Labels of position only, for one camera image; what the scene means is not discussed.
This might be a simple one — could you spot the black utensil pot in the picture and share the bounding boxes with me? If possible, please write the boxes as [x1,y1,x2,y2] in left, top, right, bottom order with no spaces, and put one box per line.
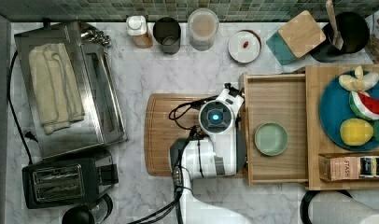
[310,12,370,63]

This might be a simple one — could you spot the plush watermelon slice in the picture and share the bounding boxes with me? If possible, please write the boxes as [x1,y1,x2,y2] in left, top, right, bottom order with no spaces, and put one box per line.
[349,91,379,120]

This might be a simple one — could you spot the plush yellow lemon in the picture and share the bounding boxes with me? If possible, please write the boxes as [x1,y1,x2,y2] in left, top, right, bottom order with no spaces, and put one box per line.
[340,119,374,146]

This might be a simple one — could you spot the wooden cutting board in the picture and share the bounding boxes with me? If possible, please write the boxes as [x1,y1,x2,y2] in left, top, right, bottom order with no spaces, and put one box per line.
[145,93,216,175]

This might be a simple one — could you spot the printed food package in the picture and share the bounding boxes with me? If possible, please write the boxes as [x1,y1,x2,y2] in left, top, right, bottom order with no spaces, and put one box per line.
[366,10,379,63]

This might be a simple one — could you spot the blue plate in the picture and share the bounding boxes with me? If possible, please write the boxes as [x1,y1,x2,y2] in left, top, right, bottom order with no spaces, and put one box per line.
[318,76,379,151]

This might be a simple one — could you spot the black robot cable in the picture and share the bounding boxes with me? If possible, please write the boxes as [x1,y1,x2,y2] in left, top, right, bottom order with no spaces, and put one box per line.
[127,96,219,224]

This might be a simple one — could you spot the white round lidded container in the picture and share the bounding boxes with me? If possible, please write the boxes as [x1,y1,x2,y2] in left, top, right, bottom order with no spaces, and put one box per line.
[228,30,261,63]

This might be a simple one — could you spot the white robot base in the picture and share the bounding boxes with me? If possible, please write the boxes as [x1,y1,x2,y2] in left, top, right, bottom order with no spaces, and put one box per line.
[300,190,379,224]

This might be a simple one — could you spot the wooden spoon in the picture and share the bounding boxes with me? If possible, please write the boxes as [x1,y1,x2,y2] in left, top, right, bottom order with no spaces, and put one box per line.
[325,0,344,50]

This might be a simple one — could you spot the stash tea bag packets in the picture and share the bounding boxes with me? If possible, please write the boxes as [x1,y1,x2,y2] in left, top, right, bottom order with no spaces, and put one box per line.
[327,156,379,181]

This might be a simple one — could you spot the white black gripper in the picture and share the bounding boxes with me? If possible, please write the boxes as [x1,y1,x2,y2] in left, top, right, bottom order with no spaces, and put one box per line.
[216,83,245,116]

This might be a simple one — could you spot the silver toaster oven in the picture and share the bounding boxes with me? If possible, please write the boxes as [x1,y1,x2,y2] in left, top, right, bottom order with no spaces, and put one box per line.
[14,21,126,159]

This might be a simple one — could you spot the teal box with wooden lid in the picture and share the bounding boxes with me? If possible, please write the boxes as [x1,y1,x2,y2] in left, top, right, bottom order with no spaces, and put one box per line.
[266,10,326,65]

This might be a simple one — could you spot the wooden drawer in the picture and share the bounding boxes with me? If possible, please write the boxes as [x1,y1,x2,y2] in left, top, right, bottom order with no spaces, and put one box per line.
[239,73,308,186]

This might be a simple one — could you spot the green ceramic bowl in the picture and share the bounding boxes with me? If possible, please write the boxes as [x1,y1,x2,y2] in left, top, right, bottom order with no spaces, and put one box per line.
[254,122,289,156]

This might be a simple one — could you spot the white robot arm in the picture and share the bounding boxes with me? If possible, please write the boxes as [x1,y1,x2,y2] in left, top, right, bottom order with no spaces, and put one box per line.
[169,83,251,224]

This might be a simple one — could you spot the black silver toaster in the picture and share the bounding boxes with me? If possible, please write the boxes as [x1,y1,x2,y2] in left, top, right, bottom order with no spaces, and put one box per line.
[22,149,119,209]

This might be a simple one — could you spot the beige folded towel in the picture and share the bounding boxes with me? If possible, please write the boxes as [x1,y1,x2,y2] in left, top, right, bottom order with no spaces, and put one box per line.
[29,43,85,134]

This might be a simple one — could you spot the clear cereal jar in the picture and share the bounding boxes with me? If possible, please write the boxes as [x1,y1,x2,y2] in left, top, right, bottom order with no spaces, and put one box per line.
[188,8,219,51]

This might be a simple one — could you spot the white lidded spice bottle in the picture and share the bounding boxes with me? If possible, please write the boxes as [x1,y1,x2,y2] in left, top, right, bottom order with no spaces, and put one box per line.
[127,16,153,49]

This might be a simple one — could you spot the black power cord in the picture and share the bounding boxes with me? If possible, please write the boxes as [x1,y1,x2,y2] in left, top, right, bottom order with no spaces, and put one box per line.
[7,49,39,166]

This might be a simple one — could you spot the dark metal cup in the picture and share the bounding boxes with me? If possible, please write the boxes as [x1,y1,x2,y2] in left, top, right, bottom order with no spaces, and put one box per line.
[153,17,181,54]

